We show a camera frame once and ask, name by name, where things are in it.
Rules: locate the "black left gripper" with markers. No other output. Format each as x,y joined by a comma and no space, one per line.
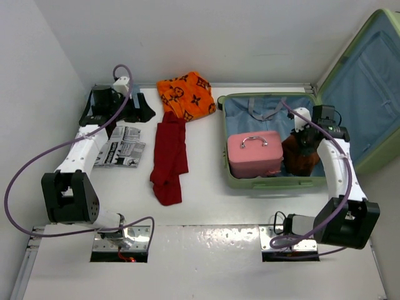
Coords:
142,114

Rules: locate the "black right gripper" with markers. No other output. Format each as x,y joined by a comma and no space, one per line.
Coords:
305,128

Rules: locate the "brown towel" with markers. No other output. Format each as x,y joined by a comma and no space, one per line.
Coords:
295,163

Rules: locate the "newspaper print cloth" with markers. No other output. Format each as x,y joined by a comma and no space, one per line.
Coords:
123,148

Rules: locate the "red garment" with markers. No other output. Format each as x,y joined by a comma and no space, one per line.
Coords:
170,159

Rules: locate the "pink vanity case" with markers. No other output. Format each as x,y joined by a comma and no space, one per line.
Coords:
255,154

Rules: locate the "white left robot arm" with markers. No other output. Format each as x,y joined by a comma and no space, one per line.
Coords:
68,193

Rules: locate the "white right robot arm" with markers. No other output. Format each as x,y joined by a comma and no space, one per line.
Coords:
348,218

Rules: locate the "orange patterned garment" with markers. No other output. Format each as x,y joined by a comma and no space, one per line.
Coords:
188,97

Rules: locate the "green suitcase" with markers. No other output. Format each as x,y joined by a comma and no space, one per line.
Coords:
363,86

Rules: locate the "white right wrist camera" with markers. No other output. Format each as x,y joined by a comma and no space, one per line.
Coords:
300,119

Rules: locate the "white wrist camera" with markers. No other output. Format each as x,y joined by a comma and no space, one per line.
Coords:
300,119
121,85

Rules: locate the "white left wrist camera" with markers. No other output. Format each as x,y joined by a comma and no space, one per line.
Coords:
121,85

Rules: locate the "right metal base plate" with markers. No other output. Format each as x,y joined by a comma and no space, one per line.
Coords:
266,233

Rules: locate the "metal base plate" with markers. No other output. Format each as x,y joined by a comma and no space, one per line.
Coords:
130,239
266,233

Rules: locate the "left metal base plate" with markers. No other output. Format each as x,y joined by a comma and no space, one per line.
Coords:
130,239

